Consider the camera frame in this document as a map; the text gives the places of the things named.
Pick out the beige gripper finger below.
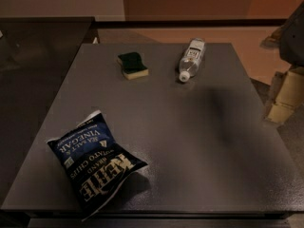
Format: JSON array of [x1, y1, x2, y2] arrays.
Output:
[[264, 66, 304, 124]]

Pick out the clear plastic water bottle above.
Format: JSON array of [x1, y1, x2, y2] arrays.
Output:
[[179, 38, 206, 83]]

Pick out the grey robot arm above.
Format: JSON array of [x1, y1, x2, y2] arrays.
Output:
[[261, 2, 304, 124]]

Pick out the green and yellow sponge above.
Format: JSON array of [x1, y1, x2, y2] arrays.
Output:
[[118, 52, 149, 80]]

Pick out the blue potato chips bag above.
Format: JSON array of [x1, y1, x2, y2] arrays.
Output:
[[47, 110, 147, 219]]

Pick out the dark side table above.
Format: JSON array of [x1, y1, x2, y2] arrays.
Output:
[[0, 19, 91, 204]]

